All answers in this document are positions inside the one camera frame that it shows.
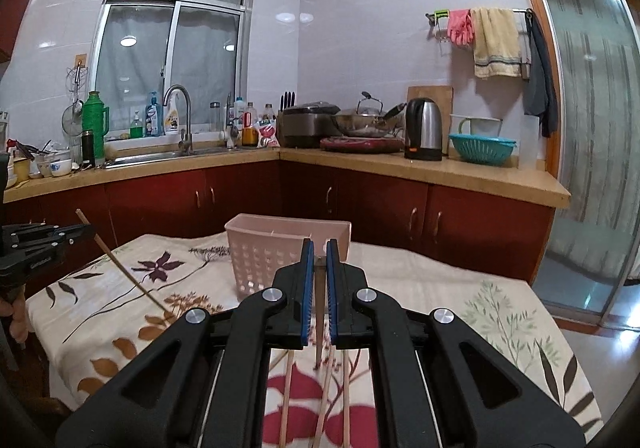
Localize chrome kitchen faucet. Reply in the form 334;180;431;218
163;83;193;155

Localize red kitchen cabinets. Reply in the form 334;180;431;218
2;160;555;283

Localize kitchen window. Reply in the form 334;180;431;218
91;0;247;139

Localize person's left hand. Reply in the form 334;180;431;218
0;286;29;344

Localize black flask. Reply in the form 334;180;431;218
80;130;96;170

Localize wooden chopstick under gripper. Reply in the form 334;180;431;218
310;345;335;448

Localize green soap bottle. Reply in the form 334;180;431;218
129;110;144;138

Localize green thermos jug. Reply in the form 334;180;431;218
82;91;111;165

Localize blue detergent bottle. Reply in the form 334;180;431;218
144;91;163;137

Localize white spray bottle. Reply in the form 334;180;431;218
163;91;180;135

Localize pink perforated utensil basket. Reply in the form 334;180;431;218
224;213;352;300

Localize glass sliding door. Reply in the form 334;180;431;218
534;0;639;325

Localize orange jar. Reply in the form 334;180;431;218
242;127;259;147

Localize teal plastic colander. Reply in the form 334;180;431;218
449;133;516;167

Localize black knife set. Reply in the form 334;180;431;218
280;92;295;112

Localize black rice cooker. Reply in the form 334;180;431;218
277;102;342;148

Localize red induction cooker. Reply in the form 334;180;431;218
320;136;404;155

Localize white green-rimmed basin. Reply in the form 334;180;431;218
451;115;502;137

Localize steel electric kettle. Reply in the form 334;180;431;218
405;97;442;161

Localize wok with glass lid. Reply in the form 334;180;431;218
332;91;407;137

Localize dark grey hanging cloth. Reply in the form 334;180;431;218
523;10;559;138

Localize yellow hanging towel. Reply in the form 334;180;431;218
471;8;522;80

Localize pink rubber glove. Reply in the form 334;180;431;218
447;10;475;46

